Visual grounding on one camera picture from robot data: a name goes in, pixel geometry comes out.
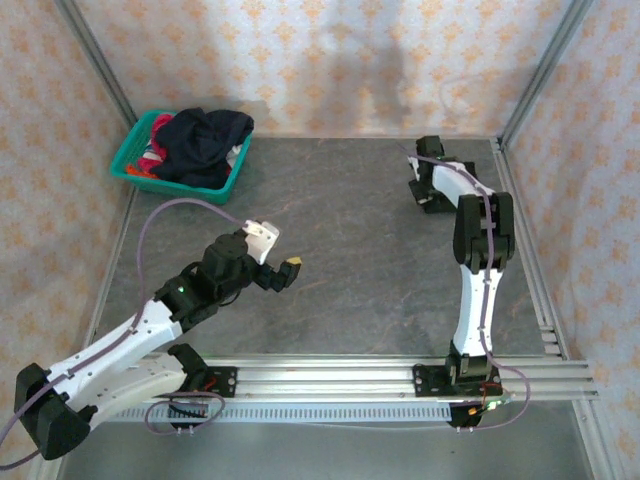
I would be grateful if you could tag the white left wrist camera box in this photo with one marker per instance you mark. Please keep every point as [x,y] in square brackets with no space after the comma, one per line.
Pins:
[260,240]

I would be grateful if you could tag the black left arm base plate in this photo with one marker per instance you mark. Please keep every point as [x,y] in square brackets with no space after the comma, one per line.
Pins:
[225,381]

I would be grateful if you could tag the orange garment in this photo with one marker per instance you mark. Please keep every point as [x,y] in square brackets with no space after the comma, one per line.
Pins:
[135,171]

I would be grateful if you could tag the aluminium frame post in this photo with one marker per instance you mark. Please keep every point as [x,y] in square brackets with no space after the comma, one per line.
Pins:
[545,60]
[95,55]

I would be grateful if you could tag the navy blue garment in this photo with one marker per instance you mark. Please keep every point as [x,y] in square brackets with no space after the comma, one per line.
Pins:
[200,140]

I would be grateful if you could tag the teal plastic basket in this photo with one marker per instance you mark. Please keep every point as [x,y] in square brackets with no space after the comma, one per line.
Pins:
[190,193]

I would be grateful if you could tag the white garment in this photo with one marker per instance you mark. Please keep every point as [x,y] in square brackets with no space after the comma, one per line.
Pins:
[233,157]

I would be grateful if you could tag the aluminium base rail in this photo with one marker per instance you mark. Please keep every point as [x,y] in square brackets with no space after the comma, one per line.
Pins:
[325,380]

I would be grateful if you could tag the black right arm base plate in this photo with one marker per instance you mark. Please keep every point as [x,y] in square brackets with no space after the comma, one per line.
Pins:
[425,382]

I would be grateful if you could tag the red and pink garment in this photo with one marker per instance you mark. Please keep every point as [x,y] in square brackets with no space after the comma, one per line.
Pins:
[150,162]

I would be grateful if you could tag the aluminium side frame rail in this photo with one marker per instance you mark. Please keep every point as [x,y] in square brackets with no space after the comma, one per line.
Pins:
[525,235]

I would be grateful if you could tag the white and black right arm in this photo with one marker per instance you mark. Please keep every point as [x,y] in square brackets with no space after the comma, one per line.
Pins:
[475,310]

